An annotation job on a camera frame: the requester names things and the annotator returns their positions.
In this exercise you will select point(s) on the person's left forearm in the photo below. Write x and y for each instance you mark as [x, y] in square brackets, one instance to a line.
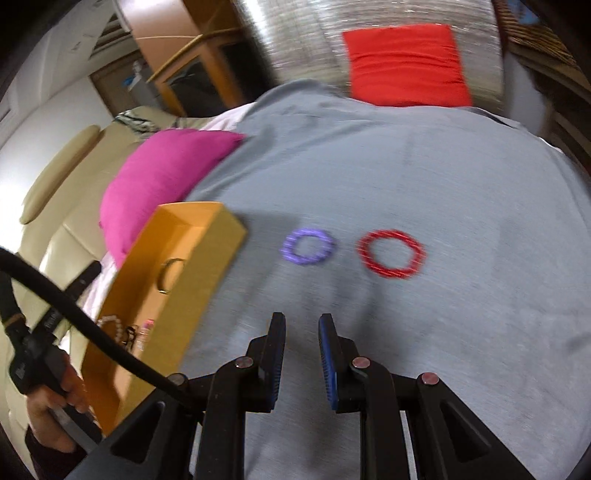
[51, 461]

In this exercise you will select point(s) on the small pink trinket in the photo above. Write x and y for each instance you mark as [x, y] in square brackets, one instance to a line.
[145, 328]

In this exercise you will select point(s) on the striped cushion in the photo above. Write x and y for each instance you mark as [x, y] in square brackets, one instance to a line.
[138, 122]

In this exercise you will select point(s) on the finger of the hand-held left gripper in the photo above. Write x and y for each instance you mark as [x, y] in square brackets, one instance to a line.
[85, 274]

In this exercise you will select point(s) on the beige leather sofa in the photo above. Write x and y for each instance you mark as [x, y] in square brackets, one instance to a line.
[60, 194]

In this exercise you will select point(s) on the yellow cardboard box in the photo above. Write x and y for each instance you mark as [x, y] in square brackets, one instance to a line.
[203, 267]

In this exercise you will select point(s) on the person's left hand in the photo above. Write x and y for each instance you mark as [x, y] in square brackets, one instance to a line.
[41, 415]

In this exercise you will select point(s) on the wicker basket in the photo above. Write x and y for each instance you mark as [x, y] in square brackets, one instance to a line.
[531, 27]

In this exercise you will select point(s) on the magenta cushion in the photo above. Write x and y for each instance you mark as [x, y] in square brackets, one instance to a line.
[157, 175]

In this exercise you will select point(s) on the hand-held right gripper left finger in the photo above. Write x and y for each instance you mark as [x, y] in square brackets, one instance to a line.
[276, 364]

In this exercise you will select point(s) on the silver foil panel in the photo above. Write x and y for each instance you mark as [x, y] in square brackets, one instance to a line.
[295, 41]

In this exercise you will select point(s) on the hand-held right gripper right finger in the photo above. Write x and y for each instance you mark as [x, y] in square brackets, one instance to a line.
[328, 364]

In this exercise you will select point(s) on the wooden cabinet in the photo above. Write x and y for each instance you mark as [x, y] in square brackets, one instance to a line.
[152, 27]

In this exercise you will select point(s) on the red cushion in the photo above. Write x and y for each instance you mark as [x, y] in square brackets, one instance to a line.
[401, 64]

